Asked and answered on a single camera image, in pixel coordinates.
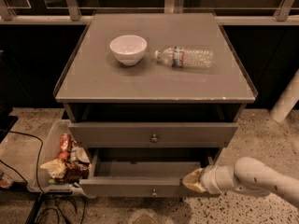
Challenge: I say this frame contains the brown snack bag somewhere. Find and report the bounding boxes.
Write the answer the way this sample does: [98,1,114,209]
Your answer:
[64,162,89,182]

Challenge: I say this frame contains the metal window railing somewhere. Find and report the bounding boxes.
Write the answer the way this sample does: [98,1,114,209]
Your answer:
[0,0,299,25]

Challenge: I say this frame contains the grey top drawer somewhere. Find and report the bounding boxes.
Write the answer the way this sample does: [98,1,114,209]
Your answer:
[68,122,237,148]

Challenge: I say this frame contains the red white object on floor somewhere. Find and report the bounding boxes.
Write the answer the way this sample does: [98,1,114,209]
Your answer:
[0,172,14,189]

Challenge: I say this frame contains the white ceramic bowl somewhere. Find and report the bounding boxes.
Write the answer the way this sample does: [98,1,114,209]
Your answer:
[109,35,148,66]

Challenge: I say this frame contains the clear plastic storage bin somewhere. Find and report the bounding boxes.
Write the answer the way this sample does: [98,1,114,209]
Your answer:
[27,119,93,197]

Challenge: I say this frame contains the grey drawer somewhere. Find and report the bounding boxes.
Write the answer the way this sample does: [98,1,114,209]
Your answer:
[68,122,237,148]
[79,147,218,198]

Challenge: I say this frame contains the black cable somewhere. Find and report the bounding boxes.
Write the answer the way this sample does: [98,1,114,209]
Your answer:
[0,128,88,224]

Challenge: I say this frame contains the clear plastic water bottle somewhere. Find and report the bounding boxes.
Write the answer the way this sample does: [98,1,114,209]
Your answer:
[155,46,214,69]

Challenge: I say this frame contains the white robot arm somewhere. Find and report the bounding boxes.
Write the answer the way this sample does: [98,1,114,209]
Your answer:
[183,76,299,208]

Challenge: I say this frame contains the yellow snack bag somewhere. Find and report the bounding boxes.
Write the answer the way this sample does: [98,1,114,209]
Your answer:
[40,159,66,179]

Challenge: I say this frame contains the grey wooden drawer cabinet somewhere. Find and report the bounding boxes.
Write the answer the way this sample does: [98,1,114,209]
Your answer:
[52,12,259,150]

